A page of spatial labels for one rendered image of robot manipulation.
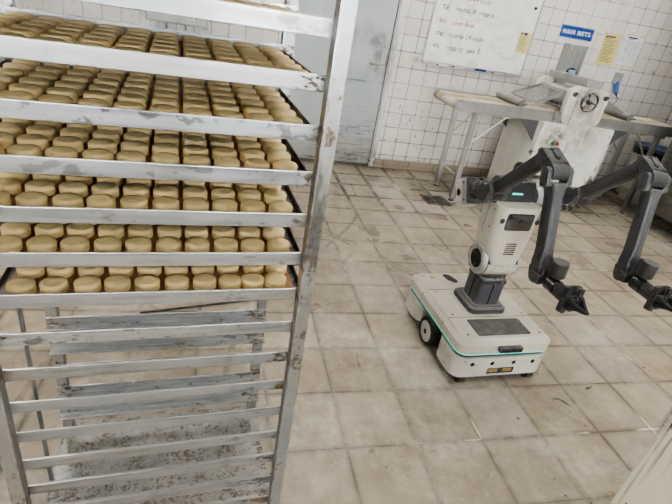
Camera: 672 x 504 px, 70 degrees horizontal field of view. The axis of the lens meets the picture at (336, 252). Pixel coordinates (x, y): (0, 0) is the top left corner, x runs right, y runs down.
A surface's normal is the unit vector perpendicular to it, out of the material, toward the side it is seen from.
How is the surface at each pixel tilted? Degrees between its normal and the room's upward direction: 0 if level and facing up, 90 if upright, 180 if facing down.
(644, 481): 90
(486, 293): 90
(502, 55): 90
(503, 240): 90
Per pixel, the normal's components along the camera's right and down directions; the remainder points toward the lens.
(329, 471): 0.15, -0.87
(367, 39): 0.19, 0.49
